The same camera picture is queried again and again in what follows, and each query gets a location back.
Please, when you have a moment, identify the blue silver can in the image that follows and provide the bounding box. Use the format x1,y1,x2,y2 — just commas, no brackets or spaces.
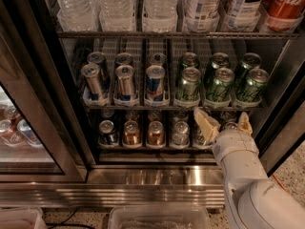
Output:
146,65,165,101
149,52,167,68
81,63,106,100
114,52,133,68
87,52,111,90
115,65,136,101

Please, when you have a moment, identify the orange cable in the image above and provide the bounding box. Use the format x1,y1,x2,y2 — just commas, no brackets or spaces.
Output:
273,175,290,193

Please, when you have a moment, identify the blue silver can back left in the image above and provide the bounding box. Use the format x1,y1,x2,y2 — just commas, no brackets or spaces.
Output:
87,52,111,90

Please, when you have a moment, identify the copper can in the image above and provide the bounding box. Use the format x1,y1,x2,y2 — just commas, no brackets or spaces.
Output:
148,121,165,146
123,120,140,145

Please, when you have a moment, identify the copper can lower left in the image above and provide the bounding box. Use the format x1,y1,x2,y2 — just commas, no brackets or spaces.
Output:
123,120,140,145

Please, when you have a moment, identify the green can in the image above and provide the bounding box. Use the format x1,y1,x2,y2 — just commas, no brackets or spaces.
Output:
177,52,200,73
175,67,201,102
206,67,234,102
235,52,261,80
206,52,230,76
235,68,269,102

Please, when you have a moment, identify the blue silver can back right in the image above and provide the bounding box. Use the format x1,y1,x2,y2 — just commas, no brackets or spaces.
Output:
149,52,167,68

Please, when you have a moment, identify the clear water bottle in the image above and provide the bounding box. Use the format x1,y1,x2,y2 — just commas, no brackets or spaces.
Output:
57,0,96,31
97,0,135,31
144,0,178,32

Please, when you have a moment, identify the labelled water bottle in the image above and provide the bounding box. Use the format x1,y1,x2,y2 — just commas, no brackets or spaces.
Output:
224,0,262,31
183,0,220,32

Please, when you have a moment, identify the blue silver can back middle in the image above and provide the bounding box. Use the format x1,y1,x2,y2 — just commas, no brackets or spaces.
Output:
114,52,133,68

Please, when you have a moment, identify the wire shelf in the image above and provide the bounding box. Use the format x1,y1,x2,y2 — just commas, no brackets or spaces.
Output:
84,105,263,111
57,31,305,39

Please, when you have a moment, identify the clear water bottle left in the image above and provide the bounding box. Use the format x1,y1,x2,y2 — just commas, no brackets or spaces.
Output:
57,0,96,31

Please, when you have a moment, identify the middle wire shelf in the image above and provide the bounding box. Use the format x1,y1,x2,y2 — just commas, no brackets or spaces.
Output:
84,105,263,111

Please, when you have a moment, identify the blue silver can front left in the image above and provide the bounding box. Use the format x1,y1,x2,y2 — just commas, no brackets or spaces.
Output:
81,63,106,100

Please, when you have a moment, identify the clear plastic bin centre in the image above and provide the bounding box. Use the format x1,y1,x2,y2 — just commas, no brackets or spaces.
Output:
108,203,212,229

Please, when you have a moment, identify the blue silver can front right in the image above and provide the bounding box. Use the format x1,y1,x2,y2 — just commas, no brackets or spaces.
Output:
146,65,165,101

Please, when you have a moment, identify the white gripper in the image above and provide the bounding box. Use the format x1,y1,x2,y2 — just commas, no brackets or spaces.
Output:
193,108,259,165

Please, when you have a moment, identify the red cola bottle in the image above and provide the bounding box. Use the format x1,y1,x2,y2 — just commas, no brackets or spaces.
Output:
263,0,305,32

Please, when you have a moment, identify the glass fridge door left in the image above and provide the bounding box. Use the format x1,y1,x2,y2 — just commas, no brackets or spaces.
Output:
0,0,87,183

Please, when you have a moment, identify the upper wire shelf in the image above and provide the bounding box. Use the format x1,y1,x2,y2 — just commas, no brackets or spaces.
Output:
57,31,305,39

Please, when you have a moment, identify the clear plastic bin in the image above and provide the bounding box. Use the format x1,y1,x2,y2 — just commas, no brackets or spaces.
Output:
108,203,212,229
0,208,48,229

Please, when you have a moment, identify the copper can lower right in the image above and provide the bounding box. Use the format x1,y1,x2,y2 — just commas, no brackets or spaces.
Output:
148,121,165,146

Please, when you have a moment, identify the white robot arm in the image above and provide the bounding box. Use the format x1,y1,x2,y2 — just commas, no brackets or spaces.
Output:
193,107,305,229

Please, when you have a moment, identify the black cable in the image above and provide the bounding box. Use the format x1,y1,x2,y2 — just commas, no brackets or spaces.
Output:
46,207,96,229

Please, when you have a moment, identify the dark blue can lower shelf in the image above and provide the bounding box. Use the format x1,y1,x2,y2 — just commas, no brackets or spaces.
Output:
99,120,118,145

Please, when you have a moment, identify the clear plastic bin left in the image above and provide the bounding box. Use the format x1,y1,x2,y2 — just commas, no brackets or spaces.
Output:
0,208,48,229

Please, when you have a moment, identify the blue silver can front middle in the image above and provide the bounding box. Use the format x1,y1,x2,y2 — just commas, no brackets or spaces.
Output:
115,65,136,101

